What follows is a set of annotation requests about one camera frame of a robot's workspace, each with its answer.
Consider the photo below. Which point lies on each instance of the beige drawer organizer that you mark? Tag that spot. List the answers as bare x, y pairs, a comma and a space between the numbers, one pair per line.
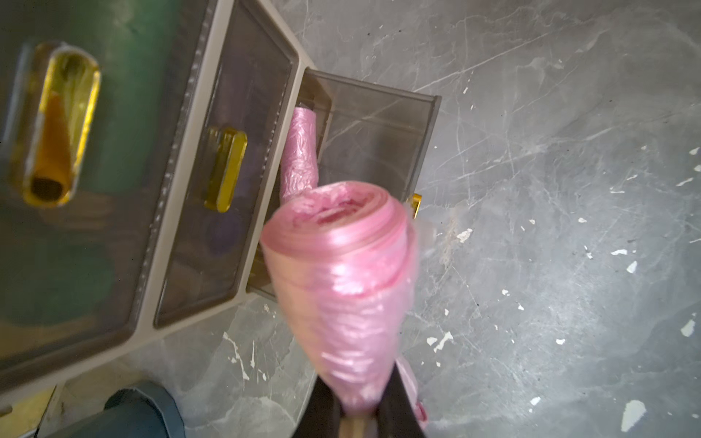
140, 157

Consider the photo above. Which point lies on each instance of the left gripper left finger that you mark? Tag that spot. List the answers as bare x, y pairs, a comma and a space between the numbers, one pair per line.
323, 413

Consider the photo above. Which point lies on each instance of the pink trash bag roll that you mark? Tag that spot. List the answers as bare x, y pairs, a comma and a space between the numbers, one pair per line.
411, 388
343, 261
299, 171

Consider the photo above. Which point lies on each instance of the potted green plant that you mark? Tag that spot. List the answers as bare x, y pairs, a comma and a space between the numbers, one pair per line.
142, 410

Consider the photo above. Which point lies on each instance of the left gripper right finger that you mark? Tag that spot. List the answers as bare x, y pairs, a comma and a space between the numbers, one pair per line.
395, 416

